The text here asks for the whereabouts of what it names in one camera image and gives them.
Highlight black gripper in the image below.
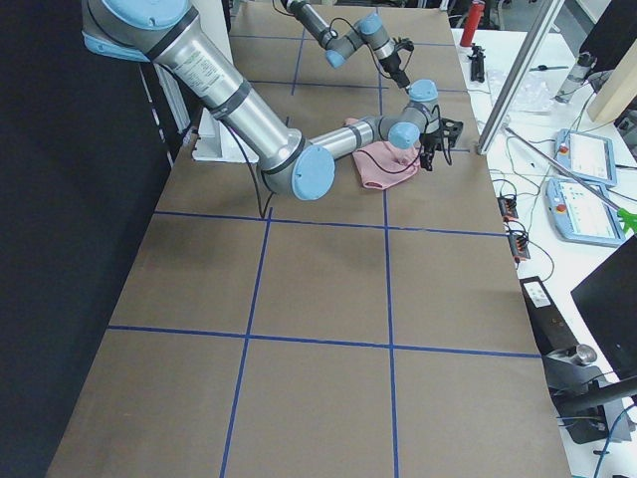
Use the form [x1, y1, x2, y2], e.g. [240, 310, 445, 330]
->
[419, 129, 445, 171]
[381, 52, 411, 94]

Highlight pink Snoopy t-shirt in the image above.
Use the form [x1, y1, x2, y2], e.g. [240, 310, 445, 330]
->
[352, 134, 419, 190]

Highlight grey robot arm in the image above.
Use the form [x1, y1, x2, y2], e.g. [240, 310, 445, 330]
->
[82, 1, 443, 200]
[281, 1, 414, 90]

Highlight black folded tripod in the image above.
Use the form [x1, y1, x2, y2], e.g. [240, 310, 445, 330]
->
[469, 44, 486, 83]

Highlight far orange connector block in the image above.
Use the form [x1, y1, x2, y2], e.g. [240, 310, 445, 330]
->
[497, 194, 519, 222]

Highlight orange connector block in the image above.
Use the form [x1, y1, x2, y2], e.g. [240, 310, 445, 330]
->
[505, 220, 531, 264]
[497, 194, 519, 222]

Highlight red bottle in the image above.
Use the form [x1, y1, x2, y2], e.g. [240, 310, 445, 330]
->
[460, 0, 486, 48]

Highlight clear plastic bag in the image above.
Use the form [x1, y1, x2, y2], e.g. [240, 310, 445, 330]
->
[486, 69, 553, 114]

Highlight near orange connector block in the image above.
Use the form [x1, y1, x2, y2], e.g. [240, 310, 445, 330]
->
[505, 220, 531, 264]

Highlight far blue teach pendant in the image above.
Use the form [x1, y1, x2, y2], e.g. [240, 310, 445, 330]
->
[554, 128, 617, 187]

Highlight blue teach pendant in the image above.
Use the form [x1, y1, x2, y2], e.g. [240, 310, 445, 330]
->
[554, 128, 617, 187]
[544, 177, 626, 248]

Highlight near blue teach pendant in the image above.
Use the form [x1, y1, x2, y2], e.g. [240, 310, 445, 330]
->
[544, 177, 626, 248]

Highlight clear water bottle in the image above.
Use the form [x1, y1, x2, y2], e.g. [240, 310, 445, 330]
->
[554, 52, 597, 104]

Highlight metal reacher grabber tool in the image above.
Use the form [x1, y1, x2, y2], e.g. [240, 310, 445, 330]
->
[505, 124, 637, 238]

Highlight black equipment box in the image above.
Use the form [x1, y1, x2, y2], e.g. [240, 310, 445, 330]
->
[520, 276, 578, 356]

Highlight black monitor on stand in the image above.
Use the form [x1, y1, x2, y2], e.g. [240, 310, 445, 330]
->
[542, 237, 636, 444]

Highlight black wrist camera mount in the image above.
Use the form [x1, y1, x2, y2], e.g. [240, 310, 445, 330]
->
[440, 118, 464, 149]
[392, 37, 414, 53]

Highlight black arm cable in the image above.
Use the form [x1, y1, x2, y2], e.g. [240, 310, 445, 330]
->
[218, 119, 454, 220]
[322, 14, 414, 76]

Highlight aluminium frame post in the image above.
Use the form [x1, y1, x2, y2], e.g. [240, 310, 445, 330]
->
[476, 0, 564, 155]

